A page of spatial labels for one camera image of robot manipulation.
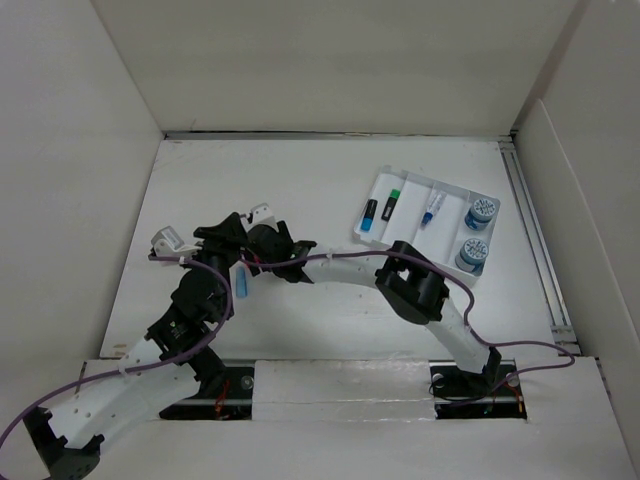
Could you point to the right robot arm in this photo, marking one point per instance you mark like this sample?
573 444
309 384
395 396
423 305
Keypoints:
413 287

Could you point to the green black highlighter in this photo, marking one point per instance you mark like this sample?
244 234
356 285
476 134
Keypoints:
390 204

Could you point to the aluminium rail right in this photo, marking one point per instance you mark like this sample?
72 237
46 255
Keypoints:
560 323

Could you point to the white organizer tray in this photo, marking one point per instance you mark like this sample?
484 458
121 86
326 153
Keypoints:
449 225

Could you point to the blue black highlighter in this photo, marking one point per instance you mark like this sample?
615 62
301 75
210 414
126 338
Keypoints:
368 215

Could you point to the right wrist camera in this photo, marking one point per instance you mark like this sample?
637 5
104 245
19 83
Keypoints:
260 214

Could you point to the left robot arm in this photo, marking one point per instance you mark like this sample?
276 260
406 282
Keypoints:
172 361

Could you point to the white glue tube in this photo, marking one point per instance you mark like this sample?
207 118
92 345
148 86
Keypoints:
433 207

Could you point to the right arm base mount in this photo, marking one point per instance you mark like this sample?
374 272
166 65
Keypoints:
459 396

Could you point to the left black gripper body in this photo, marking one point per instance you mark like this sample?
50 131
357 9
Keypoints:
223 256

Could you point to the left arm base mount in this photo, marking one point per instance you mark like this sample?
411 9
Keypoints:
231 400

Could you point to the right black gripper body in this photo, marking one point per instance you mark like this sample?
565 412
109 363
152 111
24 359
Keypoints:
283 232

